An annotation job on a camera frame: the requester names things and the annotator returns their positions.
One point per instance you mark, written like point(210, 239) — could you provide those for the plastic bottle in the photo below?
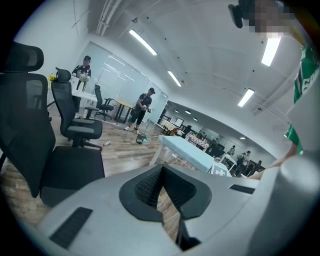
point(107, 143)

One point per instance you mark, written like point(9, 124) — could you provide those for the black mesh trash bin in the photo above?
point(140, 138)

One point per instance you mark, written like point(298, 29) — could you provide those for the green printed shirt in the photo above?
point(306, 70)

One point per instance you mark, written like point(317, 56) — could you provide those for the light blue table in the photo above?
point(185, 150)

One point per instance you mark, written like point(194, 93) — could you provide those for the checkered cloth table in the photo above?
point(197, 141)
point(170, 125)

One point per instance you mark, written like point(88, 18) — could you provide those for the person's right forearm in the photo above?
point(285, 157)

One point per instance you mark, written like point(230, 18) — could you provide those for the white flowers in vase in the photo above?
point(84, 80)

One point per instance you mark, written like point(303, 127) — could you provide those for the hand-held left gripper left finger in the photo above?
point(105, 212)

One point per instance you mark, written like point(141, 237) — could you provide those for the yellow flowers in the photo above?
point(51, 77)

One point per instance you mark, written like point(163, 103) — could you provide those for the black head-worn camera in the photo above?
point(236, 15)

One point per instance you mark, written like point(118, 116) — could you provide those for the white power strip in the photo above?
point(115, 124)

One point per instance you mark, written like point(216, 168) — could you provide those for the white desk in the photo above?
point(87, 95)

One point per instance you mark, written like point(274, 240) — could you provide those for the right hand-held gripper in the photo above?
point(221, 172)

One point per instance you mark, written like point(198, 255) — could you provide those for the long ceiling light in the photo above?
point(174, 78)
point(271, 51)
point(143, 42)
point(246, 97)

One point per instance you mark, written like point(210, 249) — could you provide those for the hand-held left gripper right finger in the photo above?
point(225, 207)

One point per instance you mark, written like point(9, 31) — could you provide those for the black office chair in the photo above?
point(25, 120)
point(102, 105)
point(67, 105)

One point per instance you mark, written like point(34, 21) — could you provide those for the framed wall board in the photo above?
point(177, 121)

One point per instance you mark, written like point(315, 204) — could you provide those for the round wooden table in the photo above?
point(123, 103)

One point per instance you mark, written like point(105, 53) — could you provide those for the small bowl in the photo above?
point(217, 159)

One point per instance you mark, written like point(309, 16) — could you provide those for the person's head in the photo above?
point(272, 17)

